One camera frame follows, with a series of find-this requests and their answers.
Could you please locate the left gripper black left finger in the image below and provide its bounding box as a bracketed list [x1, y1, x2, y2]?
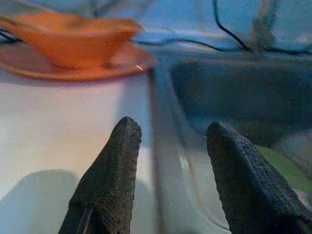
[58, 116, 142, 234]

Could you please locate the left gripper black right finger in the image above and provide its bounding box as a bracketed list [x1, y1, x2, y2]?
[206, 121, 312, 234]

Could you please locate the light green plate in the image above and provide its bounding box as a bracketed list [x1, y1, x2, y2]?
[255, 145, 312, 193]

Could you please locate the stainless steel sink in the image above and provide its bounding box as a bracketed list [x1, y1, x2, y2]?
[151, 52, 312, 234]

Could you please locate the orange plate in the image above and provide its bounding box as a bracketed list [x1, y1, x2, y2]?
[0, 43, 156, 82]

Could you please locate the orange bowl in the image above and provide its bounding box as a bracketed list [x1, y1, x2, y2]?
[0, 12, 142, 70]

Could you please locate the grey metal faucet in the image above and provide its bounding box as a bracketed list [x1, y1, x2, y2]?
[251, 0, 281, 53]

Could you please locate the black countertop cable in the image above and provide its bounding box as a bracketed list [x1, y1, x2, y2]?
[212, 0, 252, 53]
[265, 47, 312, 56]

